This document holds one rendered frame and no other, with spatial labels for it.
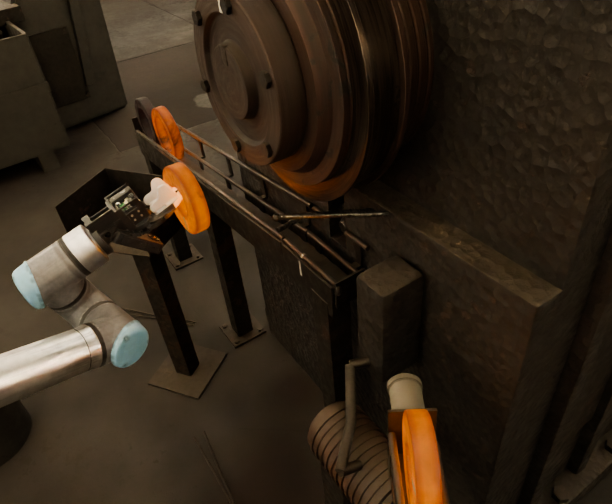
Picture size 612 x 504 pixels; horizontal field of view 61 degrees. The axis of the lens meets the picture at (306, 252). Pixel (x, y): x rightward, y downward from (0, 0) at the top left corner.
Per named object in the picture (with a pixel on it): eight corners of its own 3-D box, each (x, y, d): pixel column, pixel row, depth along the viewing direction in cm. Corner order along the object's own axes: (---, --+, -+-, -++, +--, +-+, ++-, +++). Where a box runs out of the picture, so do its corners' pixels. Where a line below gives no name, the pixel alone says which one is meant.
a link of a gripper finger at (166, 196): (182, 174, 105) (143, 200, 104) (195, 195, 110) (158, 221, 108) (176, 168, 108) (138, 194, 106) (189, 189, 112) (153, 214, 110)
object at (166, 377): (167, 337, 194) (104, 167, 149) (230, 354, 185) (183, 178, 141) (135, 380, 180) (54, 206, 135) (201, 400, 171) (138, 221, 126)
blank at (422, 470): (425, 490, 82) (404, 490, 82) (421, 393, 81) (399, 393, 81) (445, 554, 66) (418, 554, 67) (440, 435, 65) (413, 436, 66)
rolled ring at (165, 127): (178, 171, 179) (187, 168, 181) (170, 126, 165) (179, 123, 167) (156, 143, 189) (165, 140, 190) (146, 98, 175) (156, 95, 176)
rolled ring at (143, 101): (144, 101, 179) (153, 99, 180) (129, 96, 193) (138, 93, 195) (161, 152, 188) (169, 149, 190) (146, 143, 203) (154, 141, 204)
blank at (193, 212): (168, 153, 115) (154, 159, 113) (199, 172, 103) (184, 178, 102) (187, 215, 123) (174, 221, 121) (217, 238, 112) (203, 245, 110)
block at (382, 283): (396, 337, 112) (399, 249, 97) (422, 360, 106) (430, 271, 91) (356, 361, 107) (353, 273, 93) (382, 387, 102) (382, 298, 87)
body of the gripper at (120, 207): (140, 195, 102) (87, 232, 99) (162, 225, 108) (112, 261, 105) (127, 180, 107) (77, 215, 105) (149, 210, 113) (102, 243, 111)
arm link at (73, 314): (97, 348, 112) (63, 322, 102) (69, 322, 118) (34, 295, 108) (129, 315, 115) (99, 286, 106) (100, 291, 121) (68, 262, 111)
